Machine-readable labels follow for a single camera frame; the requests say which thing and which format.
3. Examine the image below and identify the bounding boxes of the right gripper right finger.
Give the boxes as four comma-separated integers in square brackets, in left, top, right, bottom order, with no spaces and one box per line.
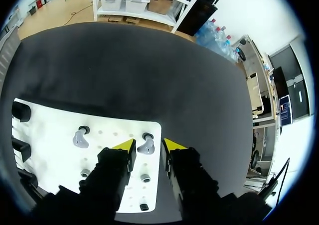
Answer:
[161,138,221,221]

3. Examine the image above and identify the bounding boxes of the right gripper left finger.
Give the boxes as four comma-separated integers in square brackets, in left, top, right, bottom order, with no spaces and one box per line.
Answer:
[79,138,138,214]

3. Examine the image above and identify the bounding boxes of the white plate with black stands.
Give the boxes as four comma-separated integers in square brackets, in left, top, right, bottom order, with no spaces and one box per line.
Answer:
[11,98,163,214]

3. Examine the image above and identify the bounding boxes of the black earbud case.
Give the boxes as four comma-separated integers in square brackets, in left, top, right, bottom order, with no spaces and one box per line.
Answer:
[12,101,31,122]
[11,138,31,162]

